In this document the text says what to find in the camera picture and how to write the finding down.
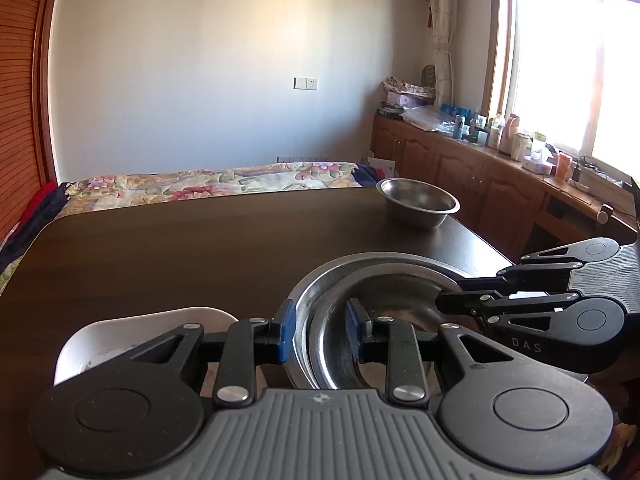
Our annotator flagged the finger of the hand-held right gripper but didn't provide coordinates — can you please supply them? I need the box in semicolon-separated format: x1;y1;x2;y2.
457;247;587;294
435;290;585;330

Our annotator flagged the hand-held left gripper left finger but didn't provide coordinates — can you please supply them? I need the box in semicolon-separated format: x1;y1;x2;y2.
127;298;297;409

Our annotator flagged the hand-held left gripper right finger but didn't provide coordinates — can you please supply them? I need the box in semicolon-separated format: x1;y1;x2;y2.
346;297;517;407

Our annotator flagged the medium steel bowl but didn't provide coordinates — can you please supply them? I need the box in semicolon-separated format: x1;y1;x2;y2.
305;269;453;392

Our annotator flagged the large steel bowl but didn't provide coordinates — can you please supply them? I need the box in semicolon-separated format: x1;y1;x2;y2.
287;252;474;392

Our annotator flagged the large floral white plate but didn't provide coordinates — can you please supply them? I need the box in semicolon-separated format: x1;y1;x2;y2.
53;305;240;387

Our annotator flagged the small steel bowl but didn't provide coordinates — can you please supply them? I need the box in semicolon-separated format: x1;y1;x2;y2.
376;178;461;230

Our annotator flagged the dark floral cloth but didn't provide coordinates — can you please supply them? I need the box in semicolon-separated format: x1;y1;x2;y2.
582;372;640;480

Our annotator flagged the wooden cabinet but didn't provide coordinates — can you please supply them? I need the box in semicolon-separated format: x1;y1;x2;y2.
370;112;640;264

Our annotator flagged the pink bottle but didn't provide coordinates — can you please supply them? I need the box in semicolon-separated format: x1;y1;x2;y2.
502;113;522;157

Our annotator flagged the floral bed blanket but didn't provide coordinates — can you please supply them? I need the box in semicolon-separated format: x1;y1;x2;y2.
56;161;372;220

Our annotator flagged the window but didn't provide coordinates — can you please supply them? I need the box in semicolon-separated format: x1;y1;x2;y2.
486;0;640;181

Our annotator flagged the pile of boxes and bags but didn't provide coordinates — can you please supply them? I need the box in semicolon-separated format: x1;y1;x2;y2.
379;64;438;122

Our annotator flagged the patterned cream curtain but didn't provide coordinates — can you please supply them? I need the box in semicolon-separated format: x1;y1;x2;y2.
424;0;460;111

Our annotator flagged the dark blue blanket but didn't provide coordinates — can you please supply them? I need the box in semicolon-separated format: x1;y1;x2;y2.
0;182;73;272

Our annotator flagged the red cloth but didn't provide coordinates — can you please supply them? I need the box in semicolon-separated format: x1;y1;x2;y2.
19;180;59;227

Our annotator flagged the wooden slatted headboard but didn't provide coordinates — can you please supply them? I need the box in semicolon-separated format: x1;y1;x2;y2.
0;0;62;221

